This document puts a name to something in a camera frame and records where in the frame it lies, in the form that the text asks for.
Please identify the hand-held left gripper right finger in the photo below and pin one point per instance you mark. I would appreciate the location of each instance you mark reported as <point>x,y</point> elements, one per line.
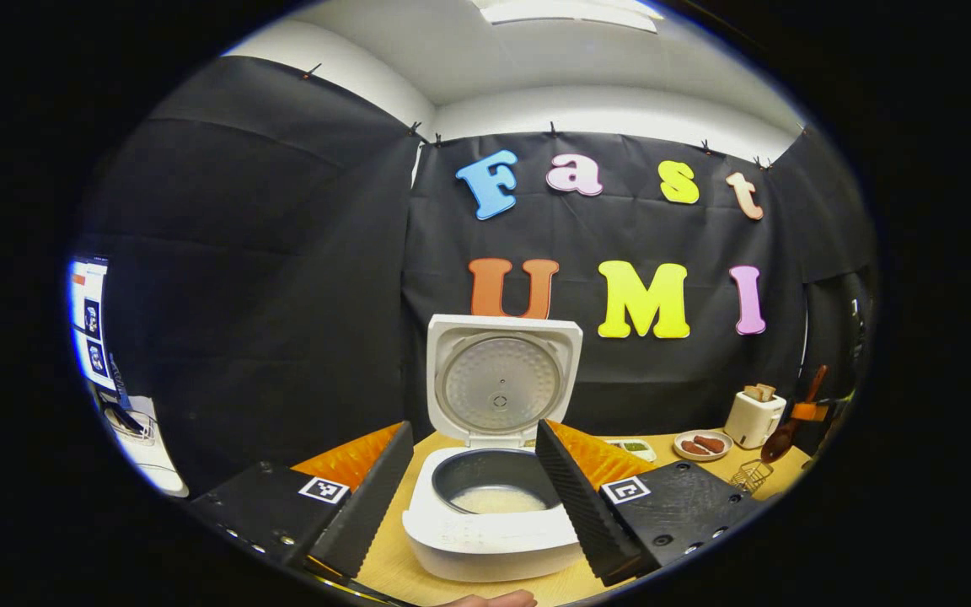
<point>578,506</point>

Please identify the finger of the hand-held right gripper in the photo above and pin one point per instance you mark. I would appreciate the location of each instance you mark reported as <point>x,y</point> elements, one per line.
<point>810,411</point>

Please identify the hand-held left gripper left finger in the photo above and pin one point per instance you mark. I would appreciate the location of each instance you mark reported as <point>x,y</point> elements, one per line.
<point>363,514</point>

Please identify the brown wooden spoon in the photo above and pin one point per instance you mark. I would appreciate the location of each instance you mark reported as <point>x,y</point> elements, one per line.
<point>780,443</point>

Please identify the white rice cooker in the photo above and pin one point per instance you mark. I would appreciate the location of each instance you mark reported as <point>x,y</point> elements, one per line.
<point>498,388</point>

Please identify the toast slice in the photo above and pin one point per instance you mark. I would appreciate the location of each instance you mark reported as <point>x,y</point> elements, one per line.
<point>753,394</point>
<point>766,392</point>

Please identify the white toaster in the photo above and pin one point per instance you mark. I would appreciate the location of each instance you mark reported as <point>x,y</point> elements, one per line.
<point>753,421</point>

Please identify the white divided condiment dish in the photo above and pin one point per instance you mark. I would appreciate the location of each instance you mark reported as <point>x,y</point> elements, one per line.
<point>637,447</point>

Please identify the brown meat piece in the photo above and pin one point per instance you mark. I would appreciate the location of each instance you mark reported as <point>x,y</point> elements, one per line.
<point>710,443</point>
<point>694,448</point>

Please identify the round white plate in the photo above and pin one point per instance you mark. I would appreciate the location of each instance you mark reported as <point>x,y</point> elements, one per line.
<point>702,458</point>

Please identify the white side table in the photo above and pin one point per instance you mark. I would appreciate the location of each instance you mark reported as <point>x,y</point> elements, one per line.
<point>148,455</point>

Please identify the black backdrop cloth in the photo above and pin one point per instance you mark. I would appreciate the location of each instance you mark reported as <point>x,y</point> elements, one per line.
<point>266,270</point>

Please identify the computer monitor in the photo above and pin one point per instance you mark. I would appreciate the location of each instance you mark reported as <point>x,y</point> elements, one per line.
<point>91,329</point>

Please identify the long ceiling light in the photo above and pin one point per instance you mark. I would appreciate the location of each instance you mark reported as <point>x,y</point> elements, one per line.
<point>570,13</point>

